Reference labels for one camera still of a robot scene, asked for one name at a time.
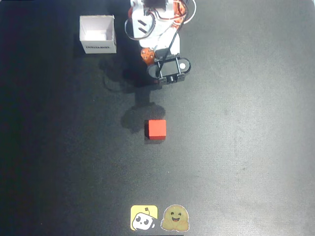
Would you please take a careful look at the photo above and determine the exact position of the white cardboard box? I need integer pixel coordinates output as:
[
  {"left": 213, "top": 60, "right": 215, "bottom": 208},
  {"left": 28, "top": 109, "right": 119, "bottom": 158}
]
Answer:
[{"left": 79, "top": 15, "right": 117, "bottom": 55}]

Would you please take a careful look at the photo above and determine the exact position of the red cube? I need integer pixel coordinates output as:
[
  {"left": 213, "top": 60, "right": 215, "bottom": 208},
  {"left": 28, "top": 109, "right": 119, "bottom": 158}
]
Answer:
[{"left": 144, "top": 119, "right": 167, "bottom": 141}]

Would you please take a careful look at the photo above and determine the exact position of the yellow robot face sticker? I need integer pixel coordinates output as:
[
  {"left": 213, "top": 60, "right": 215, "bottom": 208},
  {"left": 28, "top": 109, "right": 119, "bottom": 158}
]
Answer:
[{"left": 130, "top": 205, "right": 158, "bottom": 231}]

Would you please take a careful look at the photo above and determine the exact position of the white servo wire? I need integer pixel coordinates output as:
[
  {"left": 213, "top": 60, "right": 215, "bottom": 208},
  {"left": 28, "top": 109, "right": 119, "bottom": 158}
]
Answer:
[{"left": 181, "top": 0, "right": 198, "bottom": 25}]

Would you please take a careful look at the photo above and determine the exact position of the black camera cable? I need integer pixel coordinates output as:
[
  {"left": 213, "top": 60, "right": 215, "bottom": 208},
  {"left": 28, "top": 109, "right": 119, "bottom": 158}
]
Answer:
[{"left": 157, "top": 22, "right": 183, "bottom": 73}]

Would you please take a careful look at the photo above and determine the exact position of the black webcam with mount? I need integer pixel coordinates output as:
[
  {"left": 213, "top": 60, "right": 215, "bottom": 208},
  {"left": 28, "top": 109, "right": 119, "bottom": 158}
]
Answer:
[{"left": 146, "top": 49, "right": 191, "bottom": 86}]

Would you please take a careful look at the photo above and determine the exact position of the hugging face emoji sticker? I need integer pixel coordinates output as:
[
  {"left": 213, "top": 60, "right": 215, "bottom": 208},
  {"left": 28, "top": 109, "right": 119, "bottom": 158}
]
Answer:
[{"left": 160, "top": 204, "right": 190, "bottom": 232}]

